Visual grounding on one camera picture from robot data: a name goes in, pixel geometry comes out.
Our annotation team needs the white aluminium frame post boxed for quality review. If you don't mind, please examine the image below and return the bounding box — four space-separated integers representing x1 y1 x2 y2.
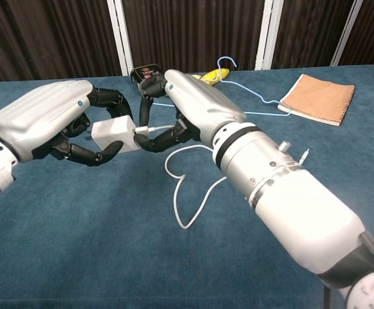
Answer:
106 0 135 77
254 0 285 71
329 0 365 67

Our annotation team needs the light blue wire hanger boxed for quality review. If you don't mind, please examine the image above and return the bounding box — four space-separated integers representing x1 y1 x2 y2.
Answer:
151 56 293 117

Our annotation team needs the black meat tin can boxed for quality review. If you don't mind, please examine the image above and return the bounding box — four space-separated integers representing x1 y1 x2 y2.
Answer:
130 62 167 95

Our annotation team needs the white power adapter block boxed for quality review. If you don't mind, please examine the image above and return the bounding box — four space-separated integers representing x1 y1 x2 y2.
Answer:
83 116 140 153

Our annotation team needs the blue felt table cover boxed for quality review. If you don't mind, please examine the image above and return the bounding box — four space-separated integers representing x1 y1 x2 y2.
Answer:
0 62 374 309

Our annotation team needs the yellow banana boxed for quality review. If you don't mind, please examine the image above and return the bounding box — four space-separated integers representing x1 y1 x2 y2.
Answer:
189 68 231 87

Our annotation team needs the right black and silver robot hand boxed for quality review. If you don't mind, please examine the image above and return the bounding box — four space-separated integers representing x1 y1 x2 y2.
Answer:
133 69 249 154

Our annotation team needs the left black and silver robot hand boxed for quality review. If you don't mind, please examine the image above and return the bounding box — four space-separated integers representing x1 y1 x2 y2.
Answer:
0 79 135 168

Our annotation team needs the brown spiral notebook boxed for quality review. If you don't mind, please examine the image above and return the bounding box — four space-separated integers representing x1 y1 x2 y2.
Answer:
277 73 357 127

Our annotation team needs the white charger with cable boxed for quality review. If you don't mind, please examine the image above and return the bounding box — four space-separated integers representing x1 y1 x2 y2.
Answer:
131 124 311 230

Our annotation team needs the dark brown pleated curtain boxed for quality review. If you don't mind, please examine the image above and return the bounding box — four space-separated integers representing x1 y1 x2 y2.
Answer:
0 0 124 83
271 0 357 70
121 0 266 77
339 0 374 67

